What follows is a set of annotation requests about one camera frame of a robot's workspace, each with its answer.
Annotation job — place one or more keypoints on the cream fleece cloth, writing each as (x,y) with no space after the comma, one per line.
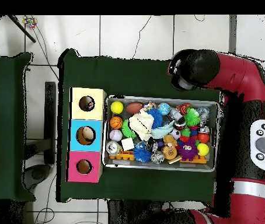
(141,124)

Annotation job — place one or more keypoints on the crushed black red can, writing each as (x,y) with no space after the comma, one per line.
(151,145)

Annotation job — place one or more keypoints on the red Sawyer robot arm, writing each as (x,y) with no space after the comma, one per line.
(240,77)

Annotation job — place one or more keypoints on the wooden box with three holes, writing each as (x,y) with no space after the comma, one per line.
(76,140)

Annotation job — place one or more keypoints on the dark green table cloth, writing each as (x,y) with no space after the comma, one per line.
(4,105)
(134,77)

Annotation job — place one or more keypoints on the large blue spiky ball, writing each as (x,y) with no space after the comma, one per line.
(157,116)

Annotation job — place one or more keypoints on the brown football toy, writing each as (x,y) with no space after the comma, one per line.
(134,108)

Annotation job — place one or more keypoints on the yellow foam ball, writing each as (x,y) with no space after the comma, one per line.
(117,107)

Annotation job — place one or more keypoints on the green spiky ball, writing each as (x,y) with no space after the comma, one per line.
(126,129)

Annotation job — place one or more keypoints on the orange basketball toy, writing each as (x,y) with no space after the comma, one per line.
(116,122)

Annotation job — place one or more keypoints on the purple spiky monster toy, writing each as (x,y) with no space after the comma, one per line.
(188,150)

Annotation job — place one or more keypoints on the crushed silver can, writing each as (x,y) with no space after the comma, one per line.
(157,157)

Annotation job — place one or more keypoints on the small multicoloured toy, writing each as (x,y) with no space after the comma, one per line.
(30,22)

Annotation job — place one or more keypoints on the black rod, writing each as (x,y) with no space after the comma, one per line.
(21,28)

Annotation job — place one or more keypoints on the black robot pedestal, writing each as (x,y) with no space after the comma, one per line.
(132,213)

